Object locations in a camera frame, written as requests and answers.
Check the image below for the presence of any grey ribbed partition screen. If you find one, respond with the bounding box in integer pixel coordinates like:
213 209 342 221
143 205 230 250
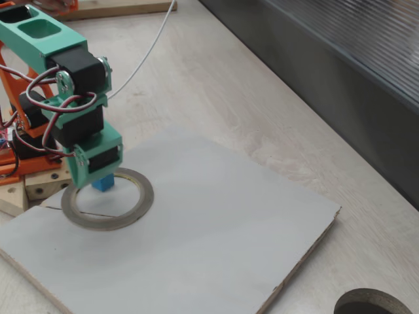
199 0 419 212

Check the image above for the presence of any red white black wrist wire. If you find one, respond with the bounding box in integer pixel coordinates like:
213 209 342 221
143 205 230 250
26 65 99 160

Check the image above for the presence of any white USB cable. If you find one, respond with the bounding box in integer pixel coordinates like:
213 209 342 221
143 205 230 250
107 0 178 101

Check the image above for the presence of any blue cube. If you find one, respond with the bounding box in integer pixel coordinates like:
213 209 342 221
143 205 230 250
91 174 115 194

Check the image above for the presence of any grey ring of tape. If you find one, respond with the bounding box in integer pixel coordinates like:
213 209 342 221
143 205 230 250
61 166 154 232

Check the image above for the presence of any orange leader arm part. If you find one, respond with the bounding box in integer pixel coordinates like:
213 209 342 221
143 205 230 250
48 0 79 12

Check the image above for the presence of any thin black power cable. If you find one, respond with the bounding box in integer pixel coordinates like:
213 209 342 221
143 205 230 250
0 140 20 180

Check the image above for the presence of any wooden block under arm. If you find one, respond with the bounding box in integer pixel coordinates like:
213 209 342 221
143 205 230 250
24 165 71 201

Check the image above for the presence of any red controller circuit board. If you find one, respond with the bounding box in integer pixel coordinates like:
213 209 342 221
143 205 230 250
0 126 10 154

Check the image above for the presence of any orange controller board holder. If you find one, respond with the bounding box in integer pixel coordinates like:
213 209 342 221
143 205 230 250
0 152 21 186

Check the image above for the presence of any long wooden plank under controller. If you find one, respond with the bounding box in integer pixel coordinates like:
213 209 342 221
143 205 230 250
0 178 29 217

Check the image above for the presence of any grey topped plywood board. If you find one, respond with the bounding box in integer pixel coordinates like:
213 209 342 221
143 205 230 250
0 129 342 314

